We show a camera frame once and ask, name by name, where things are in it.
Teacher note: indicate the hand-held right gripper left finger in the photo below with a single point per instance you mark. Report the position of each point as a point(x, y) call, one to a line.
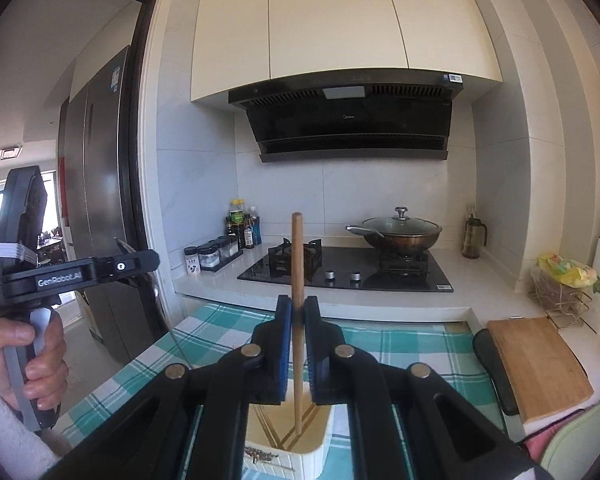
point(283, 375)

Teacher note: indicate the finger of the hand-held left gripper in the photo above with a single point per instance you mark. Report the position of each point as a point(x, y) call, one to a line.
point(139, 284)
point(121, 265)

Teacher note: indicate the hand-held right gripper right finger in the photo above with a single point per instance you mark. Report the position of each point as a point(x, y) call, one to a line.
point(315, 380)

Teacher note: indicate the cream ribbed utensil holder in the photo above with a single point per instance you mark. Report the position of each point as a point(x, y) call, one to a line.
point(305, 462)

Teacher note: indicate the person's left forearm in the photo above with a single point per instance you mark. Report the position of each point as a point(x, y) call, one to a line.
point(0, 435)

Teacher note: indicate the person's left hand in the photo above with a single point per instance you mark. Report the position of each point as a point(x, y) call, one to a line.
point(45, 365)

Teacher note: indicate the red hanging cloth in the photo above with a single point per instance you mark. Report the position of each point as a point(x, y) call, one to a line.
point(63, 185)

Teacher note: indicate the white-label spice jar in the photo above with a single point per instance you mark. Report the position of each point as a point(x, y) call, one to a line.
point(192, 262)

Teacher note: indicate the square ceiling light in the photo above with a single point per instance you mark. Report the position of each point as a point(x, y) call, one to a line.
point(10, 152)

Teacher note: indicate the clear spice jar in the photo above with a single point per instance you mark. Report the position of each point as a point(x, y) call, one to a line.
point(221, 250)
point(208, 256)
point(231, 246)

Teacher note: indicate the grey refrigerator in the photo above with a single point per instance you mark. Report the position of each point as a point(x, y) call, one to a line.
point(100, 185)

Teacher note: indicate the teal plaid tablecloth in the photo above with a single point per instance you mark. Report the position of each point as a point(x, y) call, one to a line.
point(395, 345)

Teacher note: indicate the dark sauce bottle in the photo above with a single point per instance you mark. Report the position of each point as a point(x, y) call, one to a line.
point(230, 234)

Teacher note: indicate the yellow-capped oil bottle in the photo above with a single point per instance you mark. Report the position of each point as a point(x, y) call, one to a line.
point(237, 220)

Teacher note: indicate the black gas stove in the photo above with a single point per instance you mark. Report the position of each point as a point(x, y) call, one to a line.
point(380, 275)

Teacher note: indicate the blue-label sauce bottle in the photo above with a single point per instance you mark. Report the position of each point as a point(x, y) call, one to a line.
point(252, 227)

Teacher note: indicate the dark wok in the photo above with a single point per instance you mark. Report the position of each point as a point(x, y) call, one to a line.
point(405, 246)

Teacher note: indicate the glass wok lid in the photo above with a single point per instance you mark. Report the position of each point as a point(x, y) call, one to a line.
point(405, 225)

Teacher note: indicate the black padded bar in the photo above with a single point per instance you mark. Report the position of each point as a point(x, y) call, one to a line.
point(495, 370)

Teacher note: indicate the brown glass pitcher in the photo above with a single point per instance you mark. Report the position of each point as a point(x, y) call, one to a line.
point(474, 235)

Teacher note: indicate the wooden cutting board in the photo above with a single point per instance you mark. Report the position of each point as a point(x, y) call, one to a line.
point(535, 365)

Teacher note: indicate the pink cutting board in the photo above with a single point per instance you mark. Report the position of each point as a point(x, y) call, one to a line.
point(545, 435)

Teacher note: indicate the black range hood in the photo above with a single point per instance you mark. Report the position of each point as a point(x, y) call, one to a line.
point(350, 130)

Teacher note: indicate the green cutting board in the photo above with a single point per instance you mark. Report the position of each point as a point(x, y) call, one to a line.
point(580, 445)

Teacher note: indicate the yellow-green plastic bag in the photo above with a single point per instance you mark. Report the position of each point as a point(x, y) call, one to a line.
point(565, 267)

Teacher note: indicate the cream wall cabinet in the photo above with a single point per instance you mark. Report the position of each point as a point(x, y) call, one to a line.
point(330, 20)

